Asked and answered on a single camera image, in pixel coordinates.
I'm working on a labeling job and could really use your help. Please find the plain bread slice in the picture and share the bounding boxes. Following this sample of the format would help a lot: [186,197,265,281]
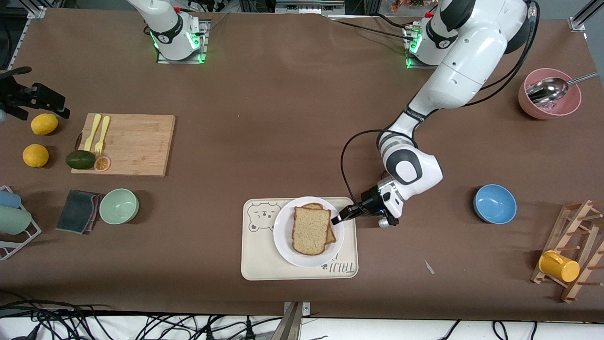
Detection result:
[291,206,332,256]

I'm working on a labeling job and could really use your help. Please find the round white plate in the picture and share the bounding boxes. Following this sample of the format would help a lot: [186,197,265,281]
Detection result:
[273,196,345,269]

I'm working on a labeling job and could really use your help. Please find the yellow lemon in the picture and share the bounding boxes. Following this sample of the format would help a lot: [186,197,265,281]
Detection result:
[22,144,50,168]
[31,113,59,136]

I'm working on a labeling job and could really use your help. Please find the yellow plastic knife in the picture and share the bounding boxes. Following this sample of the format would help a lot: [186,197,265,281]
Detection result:
[84,113,102,153]

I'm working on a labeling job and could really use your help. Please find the yellow plastic fork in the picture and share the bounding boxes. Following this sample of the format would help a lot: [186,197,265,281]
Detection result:
[95,116,111,157]

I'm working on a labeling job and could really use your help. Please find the bamboo cutting board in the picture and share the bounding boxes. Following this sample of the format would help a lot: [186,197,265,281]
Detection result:
[71,113,176,177]

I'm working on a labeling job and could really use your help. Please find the pink cloth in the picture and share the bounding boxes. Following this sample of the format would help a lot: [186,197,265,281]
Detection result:
[90,194,103,232]

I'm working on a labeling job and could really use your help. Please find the dark grey cloth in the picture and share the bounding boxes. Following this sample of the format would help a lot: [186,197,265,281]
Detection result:
[55,189,101,235]

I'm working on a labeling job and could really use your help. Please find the blue cup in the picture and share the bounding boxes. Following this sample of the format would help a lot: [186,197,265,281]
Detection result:
[0,190,22,209]

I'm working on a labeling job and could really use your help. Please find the cream bear print tray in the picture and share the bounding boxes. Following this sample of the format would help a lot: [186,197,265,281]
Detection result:
[241,196,359,281]

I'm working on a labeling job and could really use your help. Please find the mint green bowl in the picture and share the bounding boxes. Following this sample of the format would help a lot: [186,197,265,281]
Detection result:
[99,188,140,225]

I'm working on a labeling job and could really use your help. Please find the pale green cup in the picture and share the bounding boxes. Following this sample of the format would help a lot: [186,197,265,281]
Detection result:
[0,206,33,235]

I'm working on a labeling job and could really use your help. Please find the blue bowl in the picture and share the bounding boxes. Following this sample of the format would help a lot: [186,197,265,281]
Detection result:
[473,184,518,225]

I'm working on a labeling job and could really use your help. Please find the yellow mug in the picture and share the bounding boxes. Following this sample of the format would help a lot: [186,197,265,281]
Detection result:
[538,250,580,283]

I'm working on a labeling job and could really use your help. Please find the grey box behind table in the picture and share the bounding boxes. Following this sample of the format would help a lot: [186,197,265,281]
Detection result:
[275,0,346,15]

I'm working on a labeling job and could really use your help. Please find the metal scoop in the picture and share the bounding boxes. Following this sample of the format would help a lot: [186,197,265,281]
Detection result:
[525,71,599,104]

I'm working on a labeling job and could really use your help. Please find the wooden peg rack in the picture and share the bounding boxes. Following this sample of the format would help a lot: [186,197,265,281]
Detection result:
[529,199,604,304]

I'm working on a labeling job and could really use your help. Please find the pink bowl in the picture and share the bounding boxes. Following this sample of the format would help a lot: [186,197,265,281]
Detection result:
[518,68,582,120]

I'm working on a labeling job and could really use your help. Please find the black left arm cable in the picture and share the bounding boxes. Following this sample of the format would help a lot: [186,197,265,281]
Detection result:
[341,0,540,211]

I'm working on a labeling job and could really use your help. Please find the white wire rack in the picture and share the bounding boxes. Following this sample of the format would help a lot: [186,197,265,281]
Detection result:
[0,185,42,261]

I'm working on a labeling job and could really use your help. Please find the metal clamp bracket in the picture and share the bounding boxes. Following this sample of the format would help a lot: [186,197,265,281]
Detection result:
[268,301,311,340]

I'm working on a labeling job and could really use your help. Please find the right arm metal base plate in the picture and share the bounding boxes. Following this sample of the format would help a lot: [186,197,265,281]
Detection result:
[157,19,208,64]

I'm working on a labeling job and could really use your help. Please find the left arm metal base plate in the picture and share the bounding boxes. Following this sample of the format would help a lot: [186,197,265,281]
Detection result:
[403,24,439,70]

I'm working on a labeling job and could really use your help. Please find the black cable on table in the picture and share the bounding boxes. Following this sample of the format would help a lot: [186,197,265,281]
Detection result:
[330,14,411,41]

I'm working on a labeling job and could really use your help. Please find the tangled black floor cables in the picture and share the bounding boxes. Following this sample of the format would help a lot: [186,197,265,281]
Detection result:
[0,290,284,340]

